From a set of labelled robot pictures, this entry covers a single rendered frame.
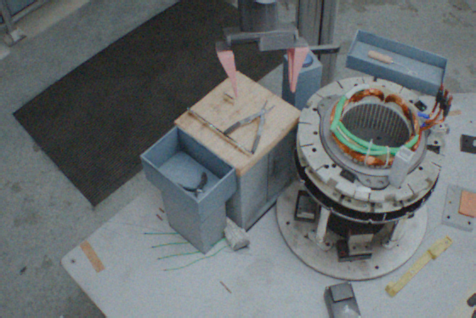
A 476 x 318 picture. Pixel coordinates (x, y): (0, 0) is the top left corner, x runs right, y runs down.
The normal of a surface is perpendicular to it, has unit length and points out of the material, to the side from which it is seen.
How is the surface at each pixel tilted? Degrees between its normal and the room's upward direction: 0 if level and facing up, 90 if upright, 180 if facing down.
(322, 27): 90
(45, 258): 0
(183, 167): 0
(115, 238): 0
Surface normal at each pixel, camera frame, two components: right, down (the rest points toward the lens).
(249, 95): -0.03, -0.58
